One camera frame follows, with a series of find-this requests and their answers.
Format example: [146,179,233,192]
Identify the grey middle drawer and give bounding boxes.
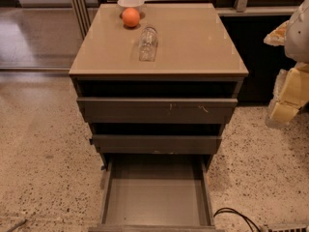
[92,134,222,155]

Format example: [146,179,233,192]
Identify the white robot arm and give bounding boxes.
[264,0,309,129]

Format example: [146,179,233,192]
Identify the white plastic cup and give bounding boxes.
[117,0,145,13]

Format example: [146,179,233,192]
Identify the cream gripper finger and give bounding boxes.
[264,21,288,46]
[268,63,309,125]

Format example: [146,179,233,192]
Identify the grey top drawer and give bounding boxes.
[77,98,238,124]

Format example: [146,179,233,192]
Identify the grey floor power strip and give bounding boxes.
[260,223,309,232]

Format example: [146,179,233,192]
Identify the grey open bottom drawer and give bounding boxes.
[88,154,224,232]

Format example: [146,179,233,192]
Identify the orange fruit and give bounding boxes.
[122,8,140,28]

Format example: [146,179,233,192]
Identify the grey drawer cabinet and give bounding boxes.
[70,4,248,163]

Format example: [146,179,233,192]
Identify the black cable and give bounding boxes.
[212,207,263,232]

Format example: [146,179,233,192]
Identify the grey metal rod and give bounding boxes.
[5,219,28,232]

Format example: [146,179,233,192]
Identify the metal window frame post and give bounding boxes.
[71,0,91,38]

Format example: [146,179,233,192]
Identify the clear plastic water bottle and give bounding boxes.
[139,26,158,62]

